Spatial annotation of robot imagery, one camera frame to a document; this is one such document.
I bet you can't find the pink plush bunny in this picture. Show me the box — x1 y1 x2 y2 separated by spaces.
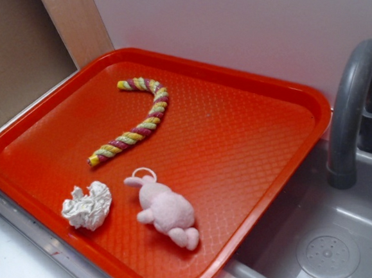
123 168 200 251

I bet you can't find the orange plastic tray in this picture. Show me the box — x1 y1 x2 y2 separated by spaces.
0 48 331 278

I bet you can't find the crumpled white paper ball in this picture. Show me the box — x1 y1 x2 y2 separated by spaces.
61 181 112 231

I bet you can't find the grey toy sink basin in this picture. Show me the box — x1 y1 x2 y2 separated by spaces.
226 141 372 278

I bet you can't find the wooden board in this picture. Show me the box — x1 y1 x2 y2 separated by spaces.
41 0 114 69

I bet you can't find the grey toy faucet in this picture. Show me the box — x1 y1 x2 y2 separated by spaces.
326 39 372 189

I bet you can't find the brown cardboard panel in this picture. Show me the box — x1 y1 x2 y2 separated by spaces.
0 0 76 128

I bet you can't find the multicolour twisted rope toy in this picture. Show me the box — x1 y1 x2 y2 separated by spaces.
87 78 169 167

